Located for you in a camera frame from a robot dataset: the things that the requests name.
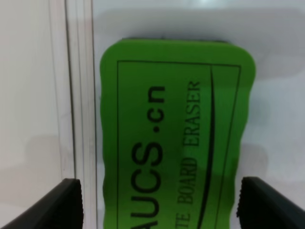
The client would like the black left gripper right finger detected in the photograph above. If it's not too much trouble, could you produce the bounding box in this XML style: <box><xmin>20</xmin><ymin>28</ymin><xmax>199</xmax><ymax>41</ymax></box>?
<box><xmin>236</xmin><ymin>177</ymin><xmax>305</xmax><ymax>229</ymax></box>

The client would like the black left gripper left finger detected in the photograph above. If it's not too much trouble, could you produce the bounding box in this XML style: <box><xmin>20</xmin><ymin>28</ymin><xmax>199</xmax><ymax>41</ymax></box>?
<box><xmin>3</xmin><ymin>178</ymin><xmax>83</xmax><ymax>229</ymax></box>

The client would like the green whiteboard eraser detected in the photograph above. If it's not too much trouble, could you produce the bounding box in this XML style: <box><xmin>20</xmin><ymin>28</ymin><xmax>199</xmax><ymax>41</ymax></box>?
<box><xmin>100</xmin><ymin>39</ymin><xmax>255</xmax><ymax>229</ymax></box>

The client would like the aluminium framed whiteboard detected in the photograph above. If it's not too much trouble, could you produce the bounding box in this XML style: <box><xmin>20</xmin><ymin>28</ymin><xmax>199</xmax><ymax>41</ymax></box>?
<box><xmin>50</xmin><ymin>0</ymin><xmax>305</xmax><ymax>229</ymax></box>

